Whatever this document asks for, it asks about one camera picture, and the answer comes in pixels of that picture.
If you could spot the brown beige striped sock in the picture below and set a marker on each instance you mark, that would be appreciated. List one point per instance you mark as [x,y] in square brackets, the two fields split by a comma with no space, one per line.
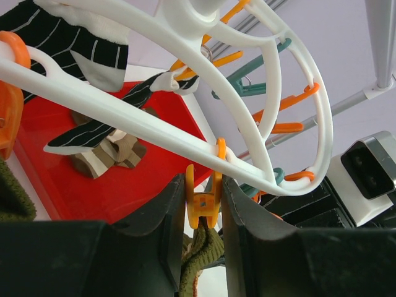
[117,149]

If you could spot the red plastic tray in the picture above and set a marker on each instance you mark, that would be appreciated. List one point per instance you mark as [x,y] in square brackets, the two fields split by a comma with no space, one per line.
[68,195]

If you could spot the teal clothes peg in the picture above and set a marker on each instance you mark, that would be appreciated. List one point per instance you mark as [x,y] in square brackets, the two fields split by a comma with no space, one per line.
[242,84]

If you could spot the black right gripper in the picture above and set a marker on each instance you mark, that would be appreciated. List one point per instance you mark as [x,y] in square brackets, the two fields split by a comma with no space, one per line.
[321,208]

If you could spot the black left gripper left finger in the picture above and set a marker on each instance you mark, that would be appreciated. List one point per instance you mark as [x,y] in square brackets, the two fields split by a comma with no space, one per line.
[139,255]

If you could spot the olive green striped sock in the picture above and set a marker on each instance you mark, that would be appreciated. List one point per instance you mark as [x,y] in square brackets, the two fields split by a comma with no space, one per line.
[16,205]

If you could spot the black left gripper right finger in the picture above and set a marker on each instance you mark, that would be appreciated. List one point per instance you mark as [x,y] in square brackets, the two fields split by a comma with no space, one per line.
[265,256]

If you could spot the orange clothes peg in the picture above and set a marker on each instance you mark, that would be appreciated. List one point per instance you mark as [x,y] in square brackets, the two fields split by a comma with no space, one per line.
[203,204]

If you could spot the orange peg at left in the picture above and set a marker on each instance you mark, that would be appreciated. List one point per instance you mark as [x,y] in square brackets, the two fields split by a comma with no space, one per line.
[12,99]

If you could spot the black white striped sock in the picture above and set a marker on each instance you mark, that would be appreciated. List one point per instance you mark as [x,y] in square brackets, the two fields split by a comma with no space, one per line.
[91,48]

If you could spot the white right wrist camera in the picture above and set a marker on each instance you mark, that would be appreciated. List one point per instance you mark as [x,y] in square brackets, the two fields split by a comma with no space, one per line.
[364,179]

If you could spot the white metal drying rack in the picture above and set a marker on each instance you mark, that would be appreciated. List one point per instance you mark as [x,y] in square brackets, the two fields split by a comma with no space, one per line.
[336,34]

